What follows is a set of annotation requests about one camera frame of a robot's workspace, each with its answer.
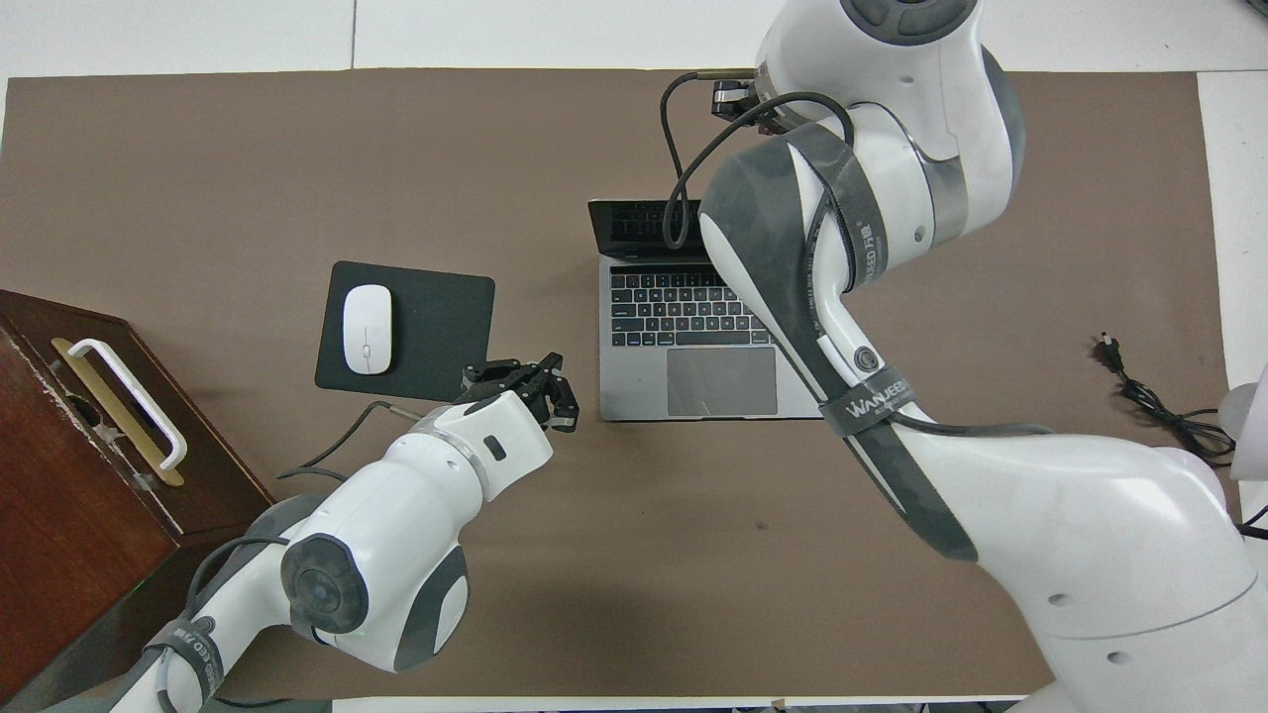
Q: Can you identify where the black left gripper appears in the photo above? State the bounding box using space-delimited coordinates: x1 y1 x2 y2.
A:
458 352 580 433

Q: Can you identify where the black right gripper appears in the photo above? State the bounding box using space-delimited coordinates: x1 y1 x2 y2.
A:
711 81 762 125

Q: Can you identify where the silver grey laptop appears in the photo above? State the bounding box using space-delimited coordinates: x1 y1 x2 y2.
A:
587 198 825 423

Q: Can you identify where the black mouse pad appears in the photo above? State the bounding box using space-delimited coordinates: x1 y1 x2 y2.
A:
314 260 496 404

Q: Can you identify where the white computer mouse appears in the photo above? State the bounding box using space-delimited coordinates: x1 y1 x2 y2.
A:
342 284 394 376

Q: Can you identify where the brown table mat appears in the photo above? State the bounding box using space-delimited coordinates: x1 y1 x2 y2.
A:
0 67 1239 700

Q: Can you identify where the dark brown wooden box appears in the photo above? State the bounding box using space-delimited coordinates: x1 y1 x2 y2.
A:
0 289 276 709

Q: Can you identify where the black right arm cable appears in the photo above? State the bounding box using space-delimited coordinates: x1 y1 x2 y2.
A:
661 71 1057 439

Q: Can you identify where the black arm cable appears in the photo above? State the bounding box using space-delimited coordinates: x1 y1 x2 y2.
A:
661 71 1057 439
186 399 467 617

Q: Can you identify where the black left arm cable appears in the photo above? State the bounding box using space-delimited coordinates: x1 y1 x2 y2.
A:
186 399 467 617

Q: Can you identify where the white box handle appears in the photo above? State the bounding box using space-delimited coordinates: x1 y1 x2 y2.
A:
67 338 188 470

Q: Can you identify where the black lamp power cable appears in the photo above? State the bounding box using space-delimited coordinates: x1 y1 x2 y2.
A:
1093 334 1268 541

